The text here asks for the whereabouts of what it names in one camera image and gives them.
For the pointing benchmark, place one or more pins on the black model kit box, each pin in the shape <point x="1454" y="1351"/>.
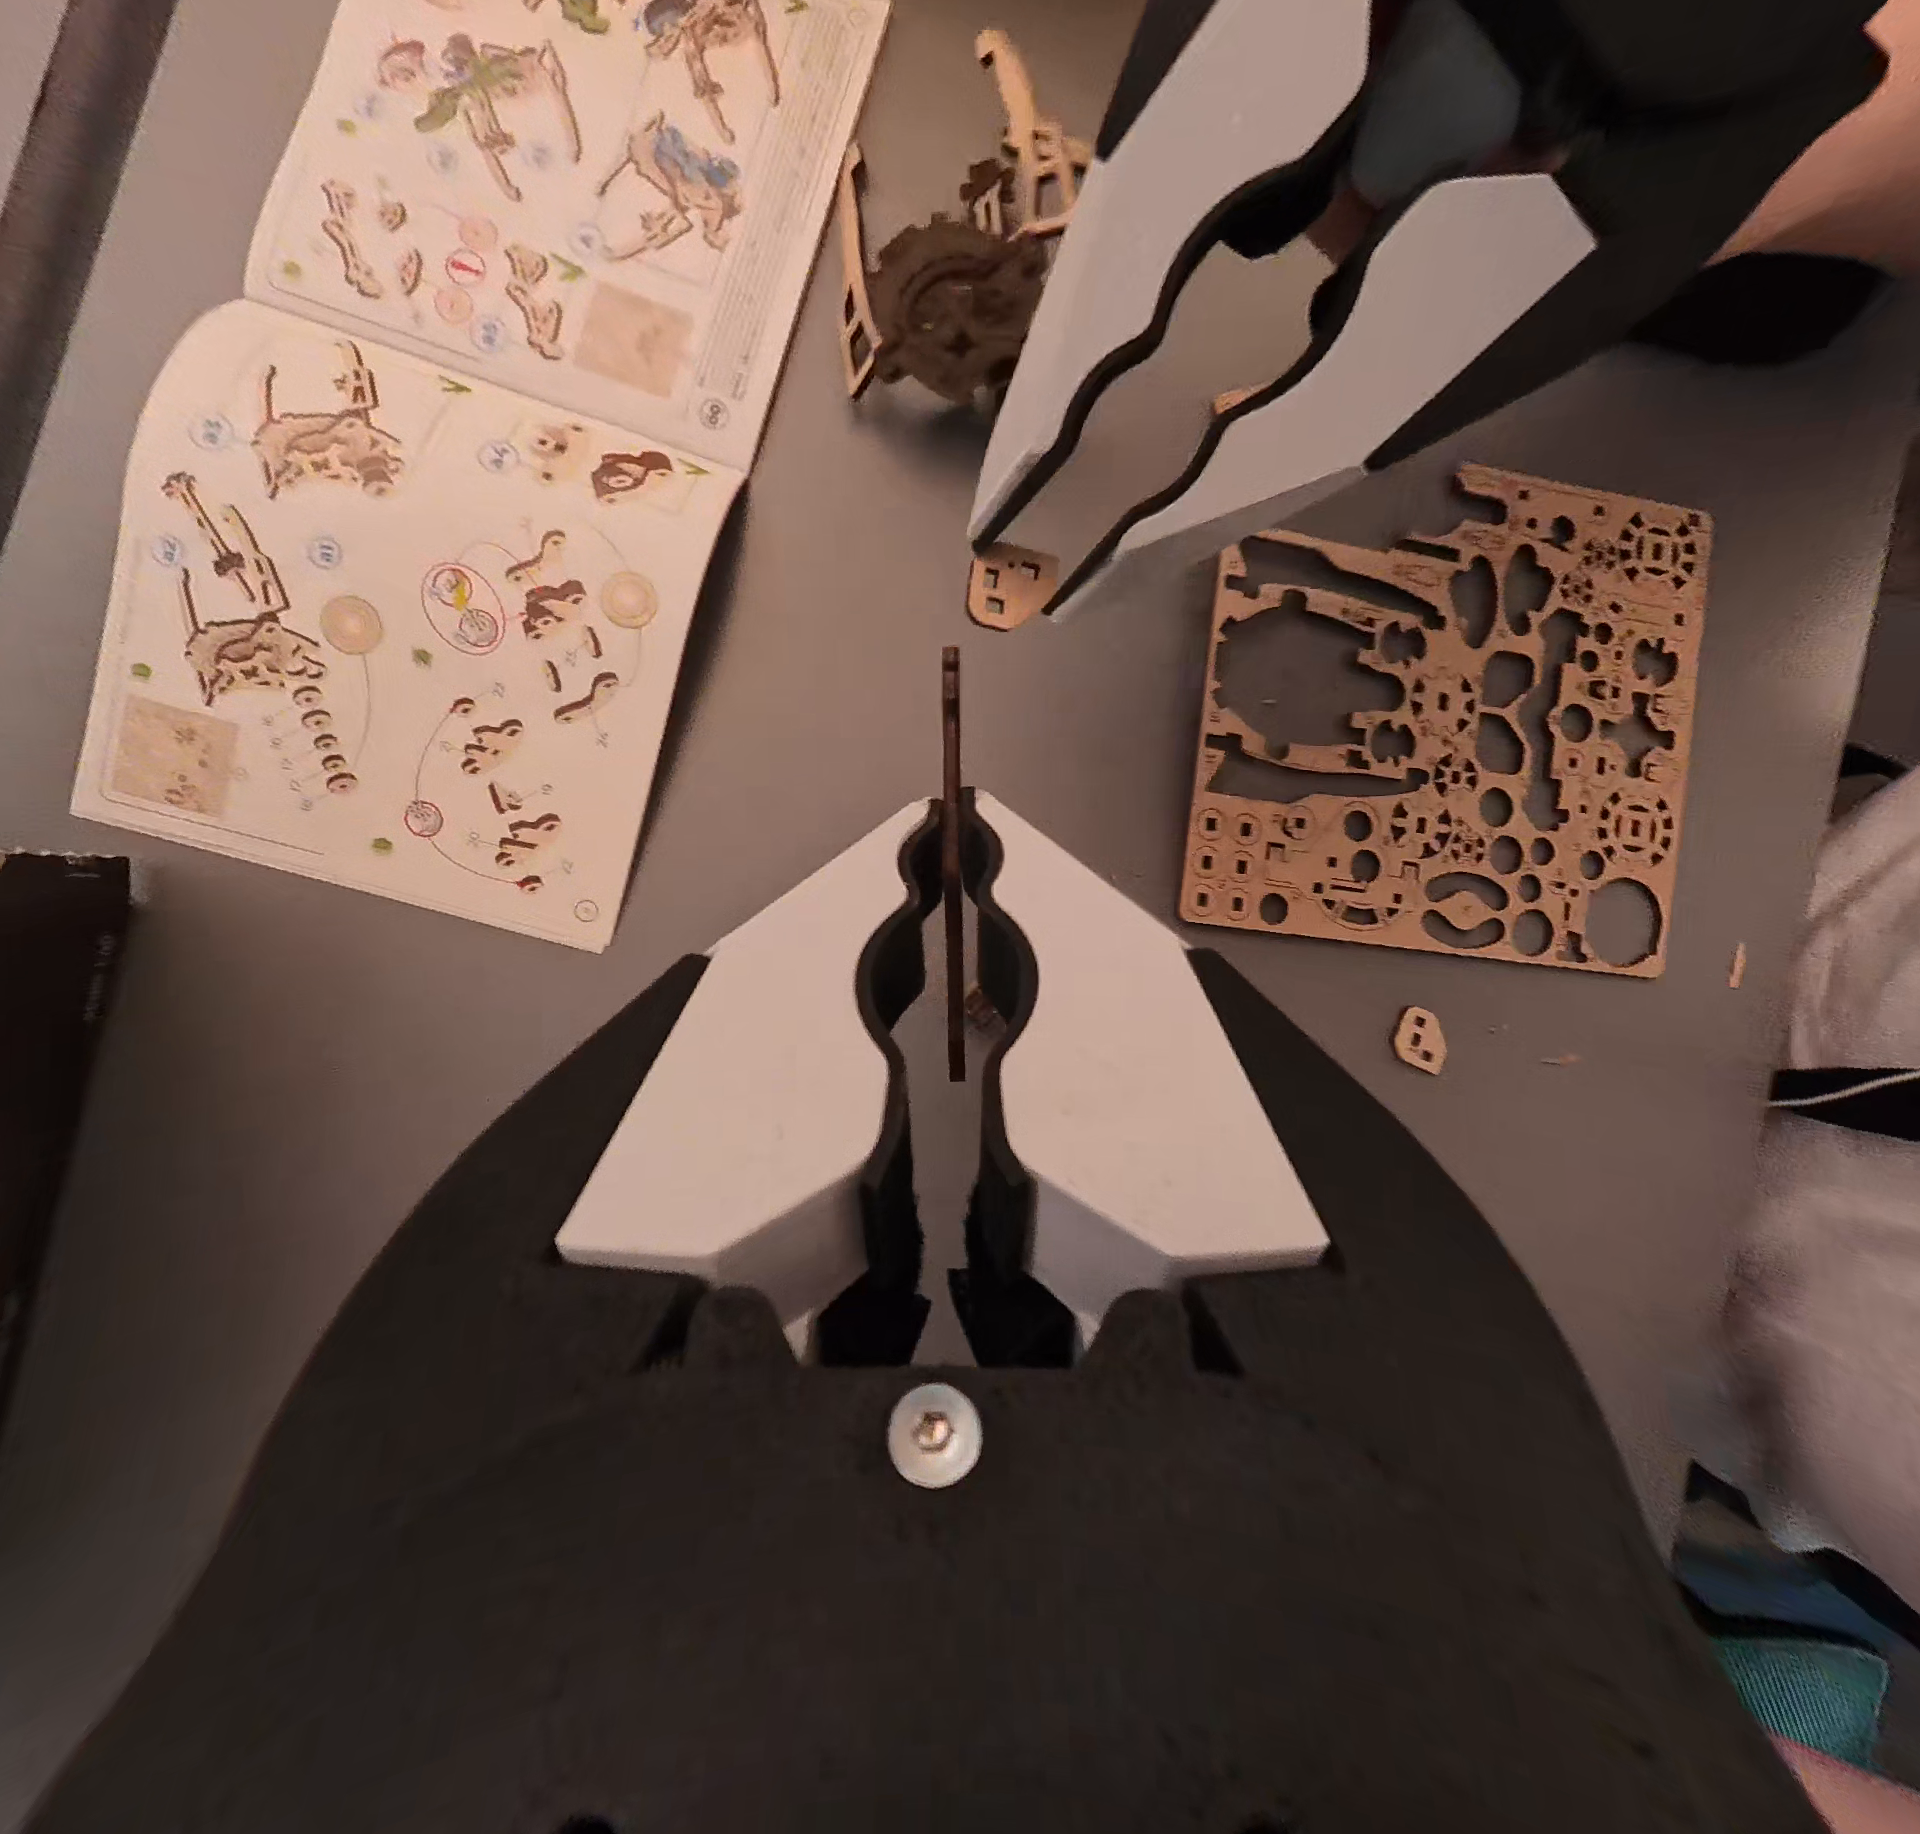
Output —
<point x="61" y="1083"/>

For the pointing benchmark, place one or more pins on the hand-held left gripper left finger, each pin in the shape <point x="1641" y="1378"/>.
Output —
<point x="721" y="1115"/>

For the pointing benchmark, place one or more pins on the laser-cut plywood part sheet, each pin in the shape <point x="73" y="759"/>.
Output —
<point x="1528" y="514"/>

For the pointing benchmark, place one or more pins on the small wooden piece square holes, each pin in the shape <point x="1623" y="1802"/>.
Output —
<point x="1421" y="1038"/>
<point x="1004" y="595"/>

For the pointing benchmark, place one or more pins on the dark wooden model part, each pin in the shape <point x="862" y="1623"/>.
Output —
<point x="949" y="728"/>

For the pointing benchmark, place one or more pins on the teal cloth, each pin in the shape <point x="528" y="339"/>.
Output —
<point x="1799" y="1665"/>

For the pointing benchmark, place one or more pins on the open instruction booklet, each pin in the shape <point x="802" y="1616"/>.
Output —
<point x="455" y="660"/>

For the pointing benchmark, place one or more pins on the person's right hand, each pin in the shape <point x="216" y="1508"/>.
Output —
<point x="1858" y="188"/>

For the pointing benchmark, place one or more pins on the person's light grey clothing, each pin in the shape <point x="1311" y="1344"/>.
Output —
<point x="1858" y="938"/>

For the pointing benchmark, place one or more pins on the partly built wooden gear model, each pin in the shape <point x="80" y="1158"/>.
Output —
<point x="949" y="288"/>

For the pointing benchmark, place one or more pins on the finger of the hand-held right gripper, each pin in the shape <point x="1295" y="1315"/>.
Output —
<point x="1196" y="153"/>
<point x="1395" y="348"/>

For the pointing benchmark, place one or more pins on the small dark assembled wooden part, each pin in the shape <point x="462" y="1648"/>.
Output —
<point x="985" y="1016"/>

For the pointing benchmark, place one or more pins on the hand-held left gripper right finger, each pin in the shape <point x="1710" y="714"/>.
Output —
<point x="1152" y="1115"/>

